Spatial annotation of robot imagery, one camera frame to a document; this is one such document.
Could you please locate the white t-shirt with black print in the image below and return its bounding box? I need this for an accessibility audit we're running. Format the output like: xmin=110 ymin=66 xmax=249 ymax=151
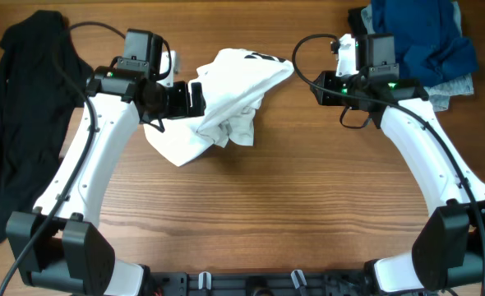
xmin=144 ymin=49 xmax=293 ymax=167

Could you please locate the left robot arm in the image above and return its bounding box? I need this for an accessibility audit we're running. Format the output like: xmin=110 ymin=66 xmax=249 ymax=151
xmin=6 ymin=29 xmax=206 ymax=295

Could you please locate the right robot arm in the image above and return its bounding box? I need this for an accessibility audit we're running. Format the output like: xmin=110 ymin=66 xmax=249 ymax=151
xmin=309 ymin=35 xmax=485 ymax=295

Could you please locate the black folded garment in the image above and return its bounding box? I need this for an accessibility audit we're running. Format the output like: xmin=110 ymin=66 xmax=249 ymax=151
xmin=347 ymin=7 xmax=367 ymax=36

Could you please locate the dark blue shirt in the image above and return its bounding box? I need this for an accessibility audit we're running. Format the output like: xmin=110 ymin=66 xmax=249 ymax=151
xmin=371 ymin=0 xmax=478 ymax=87

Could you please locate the light blue denim garment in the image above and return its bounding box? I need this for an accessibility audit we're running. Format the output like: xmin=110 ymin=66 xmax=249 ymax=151
xmin=359 ymin=4 xmax=474 ymax=112

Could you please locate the left white rail clip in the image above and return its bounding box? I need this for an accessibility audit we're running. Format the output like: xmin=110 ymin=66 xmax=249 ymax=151
xmin=197 ymin=271 xmax=212 ymax=290

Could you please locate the white rail clip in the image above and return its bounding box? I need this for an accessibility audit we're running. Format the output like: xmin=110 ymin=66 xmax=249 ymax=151
xmin=291 ymin=269 xmax=307 ymax=296
xmin=197 ymin=271 xmax=212 ymax=290

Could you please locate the right white rail clip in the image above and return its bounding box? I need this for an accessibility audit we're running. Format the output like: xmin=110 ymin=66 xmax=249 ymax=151
xmin=291 ymin=269 xmax=307 ymax=296

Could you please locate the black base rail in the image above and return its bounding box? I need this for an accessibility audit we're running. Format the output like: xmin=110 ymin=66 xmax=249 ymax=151
xmin=149 ymin=270 xmax=384 ymax=296

